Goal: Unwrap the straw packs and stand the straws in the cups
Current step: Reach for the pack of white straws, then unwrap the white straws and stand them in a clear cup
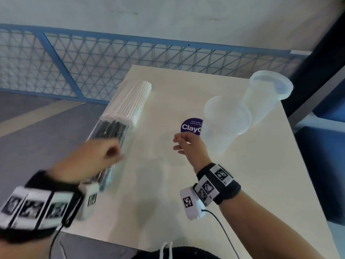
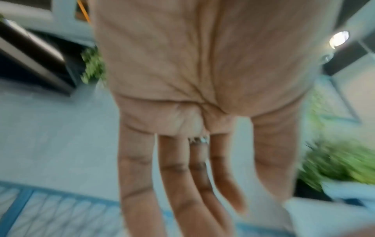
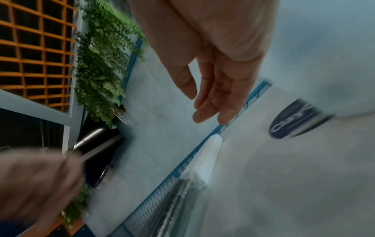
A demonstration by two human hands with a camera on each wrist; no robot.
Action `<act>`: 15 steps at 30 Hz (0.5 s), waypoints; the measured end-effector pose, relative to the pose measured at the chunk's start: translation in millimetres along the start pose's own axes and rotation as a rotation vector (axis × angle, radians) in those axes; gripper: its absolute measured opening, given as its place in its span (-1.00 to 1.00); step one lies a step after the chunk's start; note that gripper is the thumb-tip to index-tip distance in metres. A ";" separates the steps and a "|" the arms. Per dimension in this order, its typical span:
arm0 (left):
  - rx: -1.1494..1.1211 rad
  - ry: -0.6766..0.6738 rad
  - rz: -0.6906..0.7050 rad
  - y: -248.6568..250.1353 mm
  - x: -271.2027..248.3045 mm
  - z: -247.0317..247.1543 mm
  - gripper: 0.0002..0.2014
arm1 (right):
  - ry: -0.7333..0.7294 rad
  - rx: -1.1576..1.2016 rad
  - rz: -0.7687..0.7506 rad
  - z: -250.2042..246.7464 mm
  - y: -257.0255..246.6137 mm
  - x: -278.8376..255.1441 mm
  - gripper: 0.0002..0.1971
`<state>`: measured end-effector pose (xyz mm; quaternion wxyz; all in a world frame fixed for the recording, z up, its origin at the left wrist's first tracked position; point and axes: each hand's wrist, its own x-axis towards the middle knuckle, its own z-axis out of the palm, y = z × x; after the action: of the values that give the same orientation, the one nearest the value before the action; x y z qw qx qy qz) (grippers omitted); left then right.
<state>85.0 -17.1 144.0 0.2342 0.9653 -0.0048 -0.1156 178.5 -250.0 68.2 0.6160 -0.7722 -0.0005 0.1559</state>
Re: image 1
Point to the person's right hand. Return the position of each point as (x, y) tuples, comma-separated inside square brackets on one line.
[(195, 153)]

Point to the person's left hand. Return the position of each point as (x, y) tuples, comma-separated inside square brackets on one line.
[(89, 161)]

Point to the pack of black straws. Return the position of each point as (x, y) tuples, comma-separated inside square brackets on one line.
[(110, 130)]

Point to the clear plastic cup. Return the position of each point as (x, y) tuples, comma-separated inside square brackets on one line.
[(223, 126), (265, 97)]

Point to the bundle of white paper straws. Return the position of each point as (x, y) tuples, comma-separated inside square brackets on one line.
[(129, 101)]

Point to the person's left forearm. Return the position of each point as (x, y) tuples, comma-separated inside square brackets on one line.
[(21, 250)]

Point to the person's right forearm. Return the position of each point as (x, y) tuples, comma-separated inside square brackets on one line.
[(264, 231)]

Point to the person's black garment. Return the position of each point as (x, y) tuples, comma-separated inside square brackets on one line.
[(194, 253)]

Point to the round purple sticker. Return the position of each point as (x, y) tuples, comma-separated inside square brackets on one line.
[(188, 128)]

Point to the black right wristband with markers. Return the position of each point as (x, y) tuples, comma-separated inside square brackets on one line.
[(221, 183)]

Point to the black wristband with markers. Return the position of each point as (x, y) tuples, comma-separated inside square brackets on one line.
[(35, 207), (221, 183)]

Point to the black left wristband with markers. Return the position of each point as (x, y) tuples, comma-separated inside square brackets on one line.
[(35, 207)]

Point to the blue mesh fence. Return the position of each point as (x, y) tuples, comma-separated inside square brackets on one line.
[(89, 67)]

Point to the blue bench cushion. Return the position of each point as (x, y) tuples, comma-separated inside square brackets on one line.
[(323, 169), (332, 107)]

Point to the black pillar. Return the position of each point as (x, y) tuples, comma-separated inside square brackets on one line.
[(315, 75)]

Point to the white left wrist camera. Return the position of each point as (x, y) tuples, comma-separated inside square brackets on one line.
[(90, 198)]

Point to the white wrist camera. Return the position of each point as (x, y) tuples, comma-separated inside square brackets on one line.
[(90, 198), (190, 203)]

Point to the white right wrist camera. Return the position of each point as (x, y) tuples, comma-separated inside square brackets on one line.
[(190, 203)]

